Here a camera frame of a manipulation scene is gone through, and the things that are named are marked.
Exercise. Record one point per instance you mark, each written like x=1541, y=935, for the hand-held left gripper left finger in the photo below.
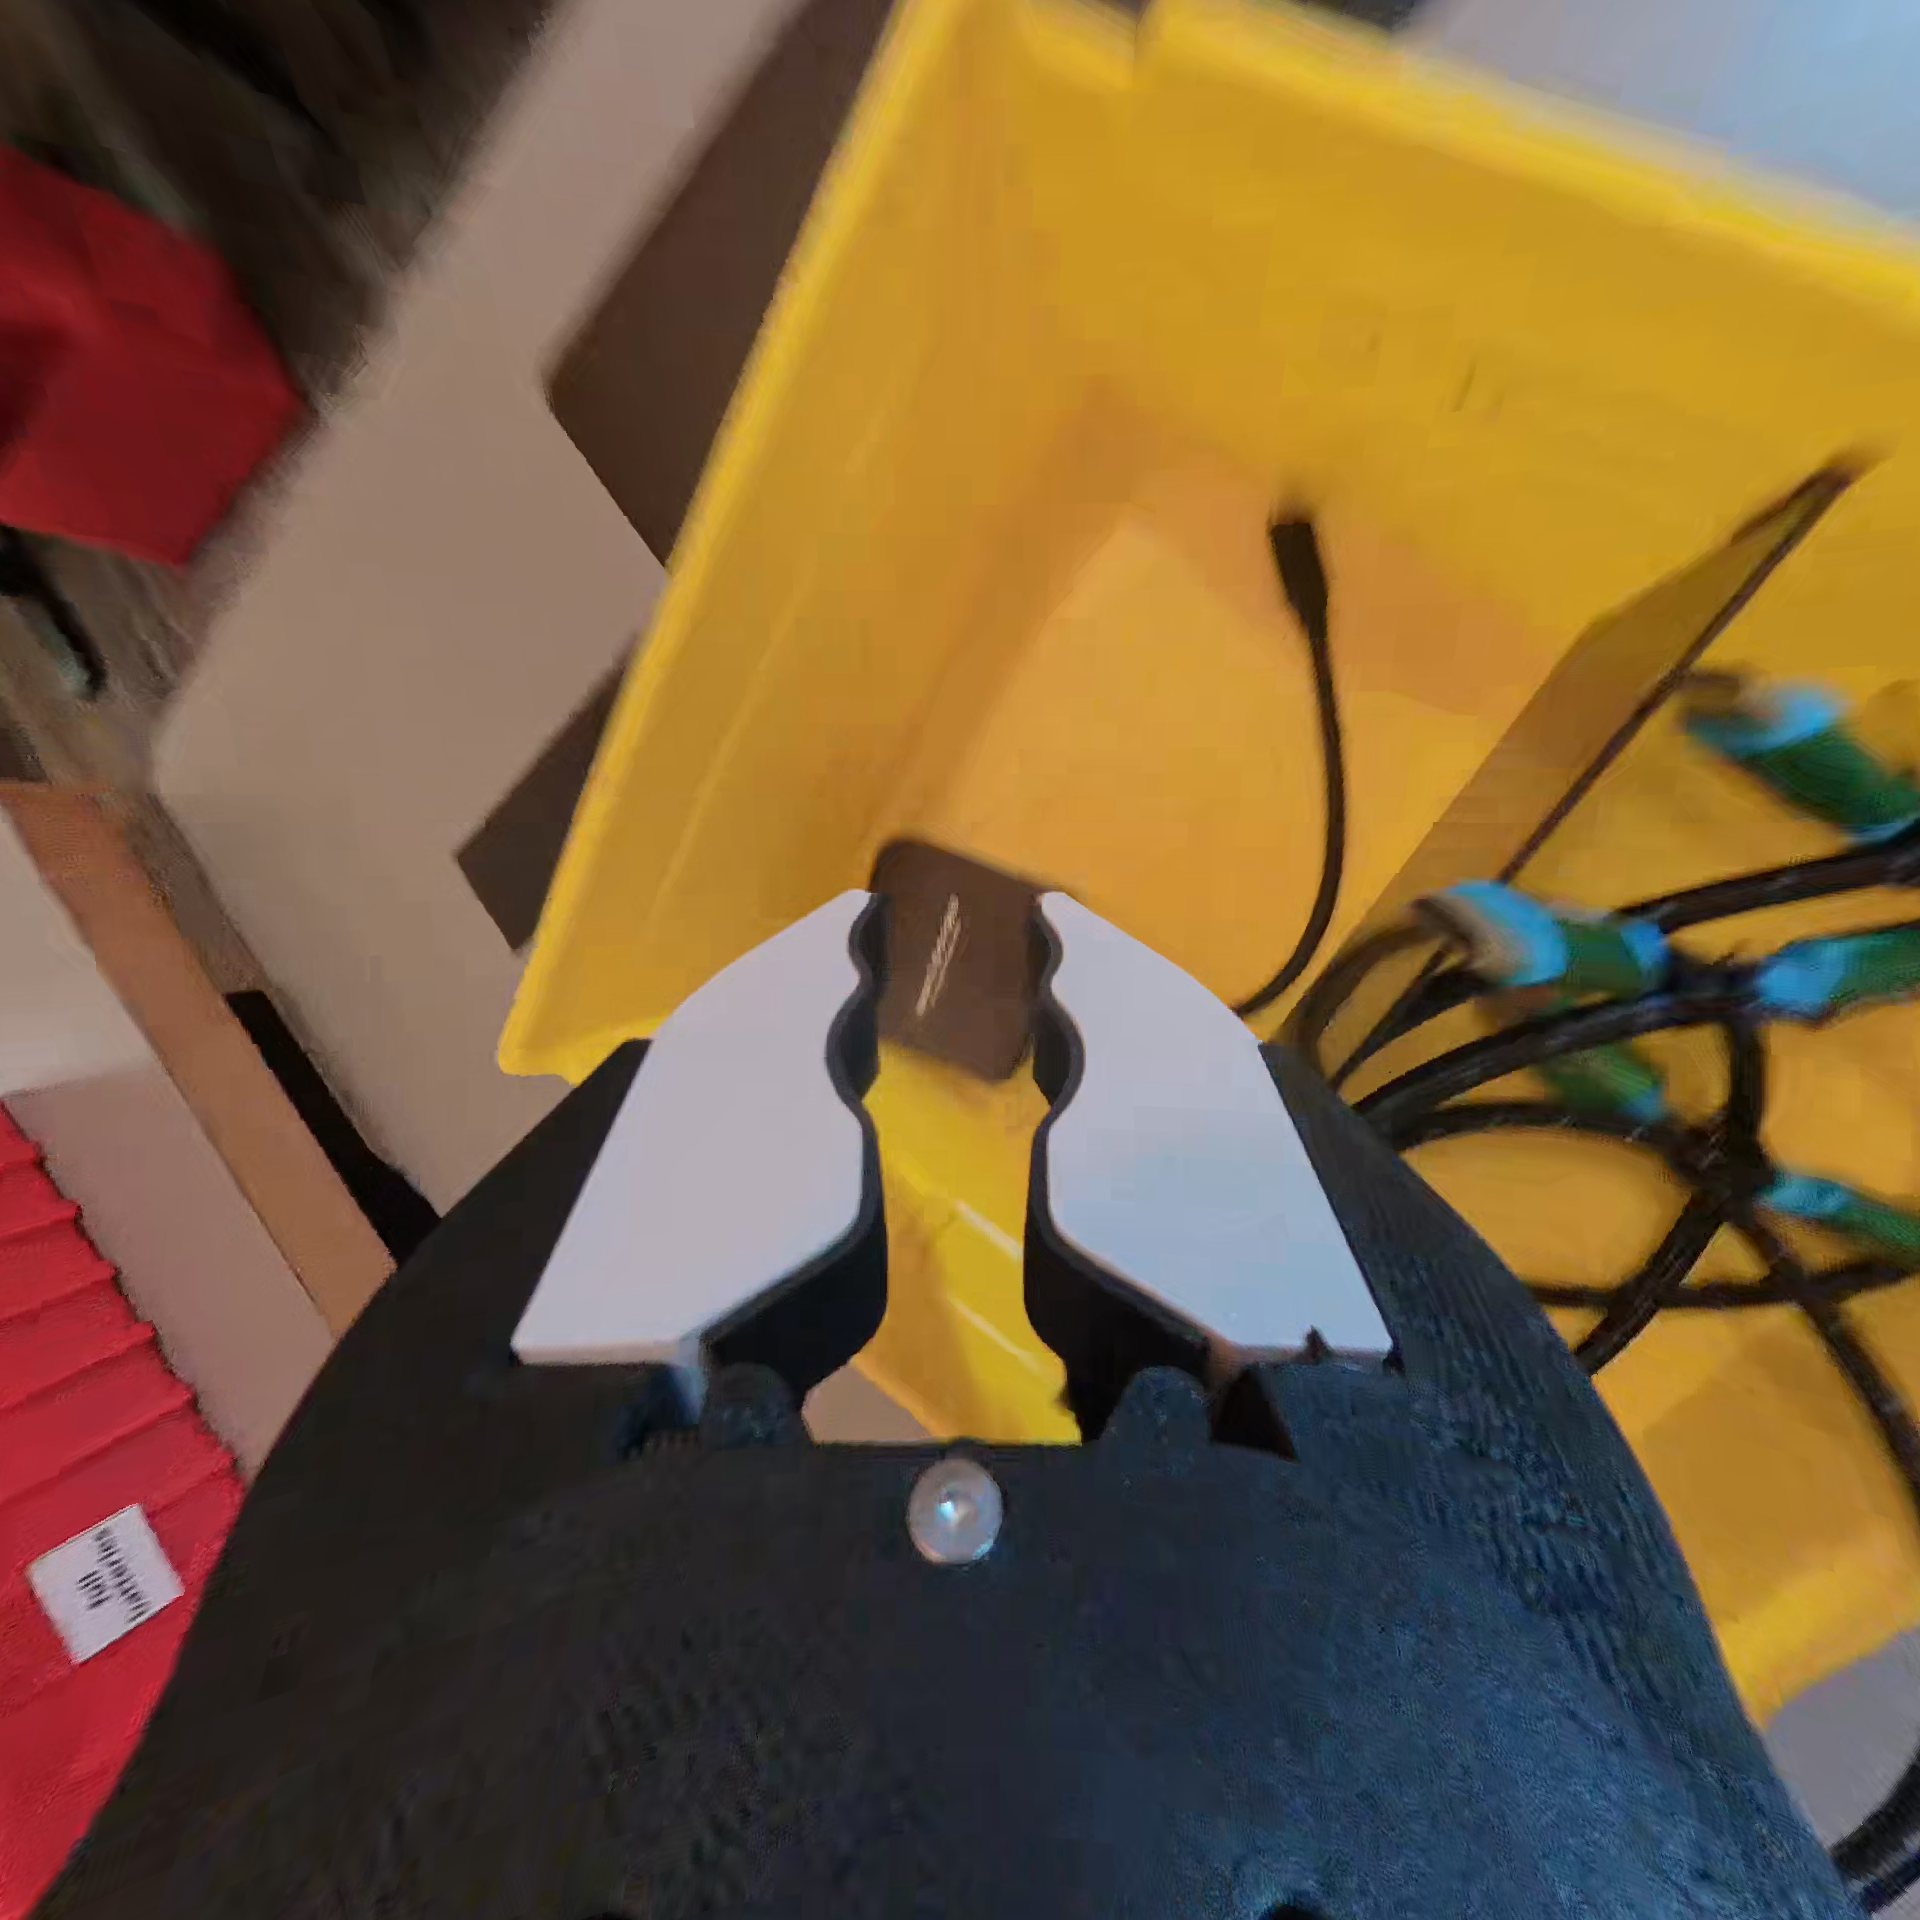
x=721, y=1172

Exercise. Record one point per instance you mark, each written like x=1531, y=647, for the black bin divider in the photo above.
x=1621, y=691

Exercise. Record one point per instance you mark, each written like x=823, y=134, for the yellow plastic bin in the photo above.
x=1200, y=224

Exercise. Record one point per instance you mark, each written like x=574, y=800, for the red plastic bin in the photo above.
x=136, y=376

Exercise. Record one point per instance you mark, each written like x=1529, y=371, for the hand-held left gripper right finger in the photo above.
x=1200, y=1172

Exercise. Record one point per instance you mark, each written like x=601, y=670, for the red ribbed bin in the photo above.
x=90, y=1350

